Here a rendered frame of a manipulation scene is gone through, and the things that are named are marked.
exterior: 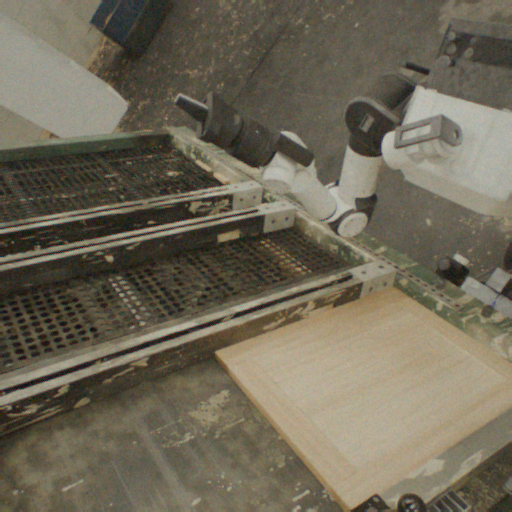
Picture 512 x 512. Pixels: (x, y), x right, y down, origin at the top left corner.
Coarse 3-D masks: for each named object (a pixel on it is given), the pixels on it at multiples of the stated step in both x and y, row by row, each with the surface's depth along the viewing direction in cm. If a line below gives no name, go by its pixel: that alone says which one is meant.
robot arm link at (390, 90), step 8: (384, 80) 106; (392, 80) 106; (400, 80) 106; (376, 88) 103; (384, 88) 103; (392, 88) 104; (400, 88) 105; (408, 88) 106; (376, 96) 101; (384, 96) 102; (392, 96) 103; (400, 96) 104; (384, 104) 101; (392, 104) 102; (352, 136) 110; (352, 144) 111; (360, 144) 109; (360, 152) 110; (368, 152) 109
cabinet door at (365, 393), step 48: (288, 336) 115; (336, 336) 117; (384, 336) 118; (432, 336) 120; (240, 384) 101; (288, 384) 102; (336, 384) 103; (384, 384) 104; (432, 384) 105; (480, 384) 107; (288, 432) 91; (336, 432) 92; (384, 432) 93; (432, 432) 94; (336, 480) 83; (384, 480) 84
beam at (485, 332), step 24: (192, 144) 219; (216, 168) 204; (240, 168) 199; (264, 192) 180; (288, 192) 181; (336, 240) 153; (360, 240) 153; (360, 264) 146; (408, 264) 142; (408, 288) 133; (456, 288) 133; (456, 312) 123; (480, 336) 118; (504, 336) 117
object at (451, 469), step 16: (496, 416) 96; (480, 432) 92; (496, 432) 92; (448, 448) 88; (464, 448) 88; (480, 448) 89; (496, 448) 89; (432, 464) 85; (448, 464) 85; (464, 464) 86; (480, 464) 86; (400, 480) 82; (416, 480) 82; (432, 480) 82; (448, 480) 82; (464, 480) 85; (384, 496) 79; (400, 496) 79; (432, 496) 80
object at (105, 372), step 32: (320, 288) 125; (352, 288) 127; (384, 288) 135; (192, 320) 108; (224, 320) 111; (256, 320) 111; (288, 320) 118; (96, 352) 97; (128, 352) 100; (160, 352) 99; (192, 352) 104; (0, 384) 88; (32, 384) 90; (64, 384) 90; (96, 384) 94; (128, 384) 98; (0, 416) 85; (32, 416) 89
